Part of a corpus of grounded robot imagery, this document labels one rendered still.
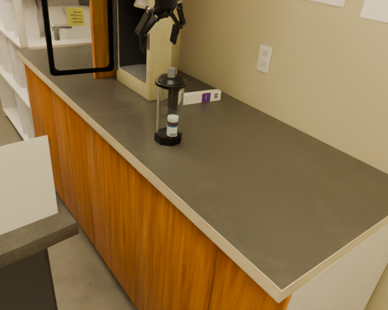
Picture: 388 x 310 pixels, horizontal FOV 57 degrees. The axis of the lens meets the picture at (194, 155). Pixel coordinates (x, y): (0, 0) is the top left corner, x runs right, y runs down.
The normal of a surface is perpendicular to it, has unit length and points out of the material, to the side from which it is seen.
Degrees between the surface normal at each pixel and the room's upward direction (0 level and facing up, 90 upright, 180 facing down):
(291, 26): 90
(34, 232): 0
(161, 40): 90
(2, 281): 90
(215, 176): 0
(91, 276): 0
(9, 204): 90
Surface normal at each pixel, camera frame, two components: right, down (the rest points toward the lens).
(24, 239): 0.08, -0.86
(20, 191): 0.65, 0.43
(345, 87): -0.79, 0.25
